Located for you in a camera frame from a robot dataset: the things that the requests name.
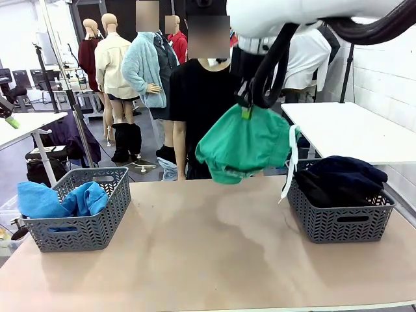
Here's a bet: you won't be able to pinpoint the grey woven plastic basket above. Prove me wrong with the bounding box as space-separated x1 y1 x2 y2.
21 166 132 254
285 158 397 244

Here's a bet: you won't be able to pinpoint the black trousers on cream mannequin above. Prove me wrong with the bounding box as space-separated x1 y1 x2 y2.
112 122 143 163

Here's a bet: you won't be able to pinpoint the black bag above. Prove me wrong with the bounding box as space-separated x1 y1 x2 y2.
25 155 68 189

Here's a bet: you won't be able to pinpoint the purple cloth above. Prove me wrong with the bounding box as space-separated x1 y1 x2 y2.
48 112 101 166

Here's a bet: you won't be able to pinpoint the mannequin in red shirt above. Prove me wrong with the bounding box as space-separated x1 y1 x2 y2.
164 14 189 66

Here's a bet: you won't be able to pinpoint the black tripod stand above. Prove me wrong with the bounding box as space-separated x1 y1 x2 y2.
32 42 60 114
339 42 355 104

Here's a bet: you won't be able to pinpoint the black trousers on fleece mannequin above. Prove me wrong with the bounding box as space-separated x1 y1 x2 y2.
155 144 178 165

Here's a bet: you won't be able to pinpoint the mannequin in light blue fleece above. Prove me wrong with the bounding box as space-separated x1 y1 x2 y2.
120 0 179 153

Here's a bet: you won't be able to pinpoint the navy blue garment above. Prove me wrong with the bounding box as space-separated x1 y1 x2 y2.
307 155 389 198

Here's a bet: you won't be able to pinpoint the mannequin in white shirt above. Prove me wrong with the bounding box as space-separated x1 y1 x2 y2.
282 27 332 103

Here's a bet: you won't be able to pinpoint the mannequin in dark red top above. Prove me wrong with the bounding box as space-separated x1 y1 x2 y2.
77 18 105 94

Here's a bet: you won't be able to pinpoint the light blue jeans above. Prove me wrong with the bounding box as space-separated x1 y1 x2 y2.
157 157 179 181

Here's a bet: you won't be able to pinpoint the person in black t-shirt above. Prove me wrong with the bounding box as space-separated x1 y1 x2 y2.
168 0 251 181

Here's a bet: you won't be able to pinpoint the clear plastic storage bin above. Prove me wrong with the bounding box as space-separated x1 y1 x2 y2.
0 194 23 261

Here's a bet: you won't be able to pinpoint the silver metal pole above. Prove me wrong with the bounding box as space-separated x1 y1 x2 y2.
42 0 95 168

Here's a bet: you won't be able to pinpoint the person's right forearm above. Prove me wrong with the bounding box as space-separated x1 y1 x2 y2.
172 120 189 181

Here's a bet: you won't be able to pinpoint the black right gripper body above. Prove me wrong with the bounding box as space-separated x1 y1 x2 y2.
234 77 256 108

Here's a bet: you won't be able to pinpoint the bright blue garment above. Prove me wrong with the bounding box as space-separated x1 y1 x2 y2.
16 181 110 233

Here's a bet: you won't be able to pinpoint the green shorts with white drawstring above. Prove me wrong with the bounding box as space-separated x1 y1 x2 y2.
194 103 302 205

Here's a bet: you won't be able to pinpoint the black hanging jacket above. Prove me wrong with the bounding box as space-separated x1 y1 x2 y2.
318 24 341 66

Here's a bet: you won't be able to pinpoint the black garment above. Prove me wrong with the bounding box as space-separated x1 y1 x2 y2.
294 169 384 209

